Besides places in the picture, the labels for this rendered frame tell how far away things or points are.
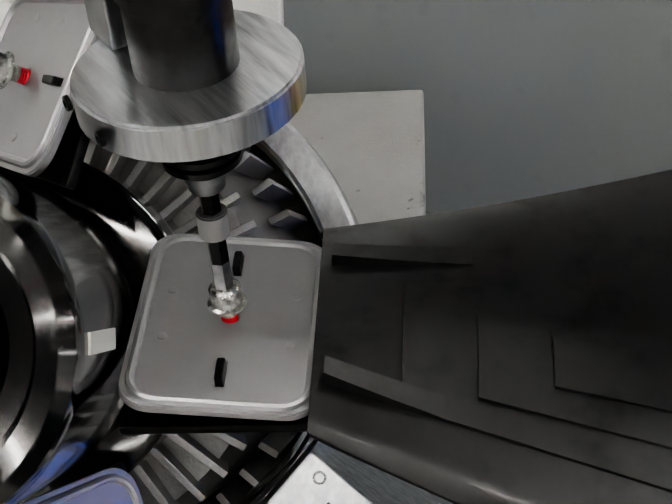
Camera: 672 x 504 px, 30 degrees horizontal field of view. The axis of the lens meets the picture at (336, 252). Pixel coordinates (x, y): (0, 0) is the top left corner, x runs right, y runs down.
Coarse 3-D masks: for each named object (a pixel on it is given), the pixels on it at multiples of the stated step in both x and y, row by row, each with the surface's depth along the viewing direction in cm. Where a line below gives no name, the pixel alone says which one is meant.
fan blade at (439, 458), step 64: (576, 192) 48; (640, 192) 48; (384, 256) 45; (448, 256) 45; (512, 256) 46; (576, 256) 45; (640, 256) 45; (320, 320) 43; (384, 320) 43; (448, 320) 43; (512, 320) 43; (576, 320) 43; (640, 320) 43; (320, 384) 41; (384, 384) 41; (448, 384) 41; (512, 384) 41; (576, 384) 41; (640, 384) 41; (384, 448) 39; (448, 448) 40; (512, 448) 40; (576, 448) 40; (640, 448) 40
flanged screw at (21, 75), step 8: (0, 56) 43; (8, 56) 44; (0, 64) 43; (8, 64) 43; (0, 72) 43; (8, 72) 43; (16, 72) 44; (24, 72) 44; (0, 80) 44; (8, 80) 43; (16, 80) 44; (24, 80) 44; (0, 88) 44
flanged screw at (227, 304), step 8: (208, 288) 43; (232, 288) 43; (240, 288) 43; (216, 296) 42; (224, 296) 42; (232, 296) 42; (240, 296) 43; (208, 304) 43; (216, 304) 43; (224, 304) 43; (232, 304) 43; (240, 304) 43; (216, 312) 43; (224, 312) 43; (232, 312) 43; (224, 320) 44; (232, 320) 44
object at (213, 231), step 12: (204, 204) 40; (216, 204) 40; (204, 216) 40; (216, 216) 40; (204, 228) 41; (216, 228) 41; (228, 228) 41; (204, 240) 41; (216, 240) 41; (216, 252) 41; (216, 264) 42; (228, 264) 42; (216, 276) 42; (228, 276) 42; (216, 288) 43; (228, 288) 43
